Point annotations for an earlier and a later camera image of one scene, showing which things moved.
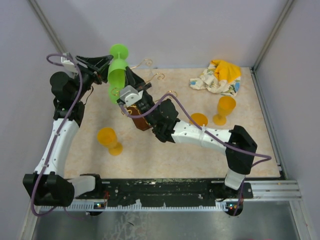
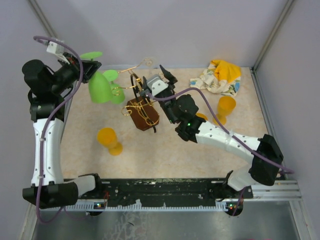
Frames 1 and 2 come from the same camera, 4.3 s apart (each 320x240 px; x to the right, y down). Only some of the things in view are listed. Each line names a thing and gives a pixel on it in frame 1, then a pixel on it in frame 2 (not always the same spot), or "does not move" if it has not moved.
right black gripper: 131,79 to 169,78
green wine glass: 117,66 to 99,88
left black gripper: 100,64 to 89,68
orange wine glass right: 226,105 does not move
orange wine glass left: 107,137 does not move
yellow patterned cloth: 220,76 does not move
